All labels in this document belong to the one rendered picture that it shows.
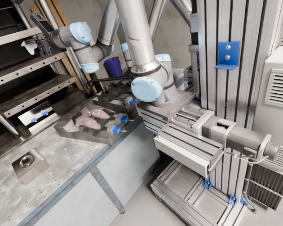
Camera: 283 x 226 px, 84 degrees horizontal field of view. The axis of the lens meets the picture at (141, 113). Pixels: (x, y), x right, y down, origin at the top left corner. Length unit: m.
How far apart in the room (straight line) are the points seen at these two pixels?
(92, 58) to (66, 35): 0.12
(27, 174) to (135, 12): 1.01
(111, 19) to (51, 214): 1.07
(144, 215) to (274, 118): 1.27
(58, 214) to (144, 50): 1.04
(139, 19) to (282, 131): 0.62
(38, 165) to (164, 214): 1.05
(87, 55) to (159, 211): 1.35
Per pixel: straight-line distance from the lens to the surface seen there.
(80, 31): 0.69
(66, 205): 1.20
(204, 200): 1.39
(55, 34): 0.77
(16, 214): 1.10
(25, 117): 1.74
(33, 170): 1.16
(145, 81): 0.56
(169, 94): 0.75
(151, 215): 1.61
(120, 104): 1.22
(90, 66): 0.72
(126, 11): 0.55
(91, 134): 1.09
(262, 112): 0.72
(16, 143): 1.73
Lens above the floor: 1.47
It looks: 33 degrees down
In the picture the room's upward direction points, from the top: 18 degrees counter-clockwise
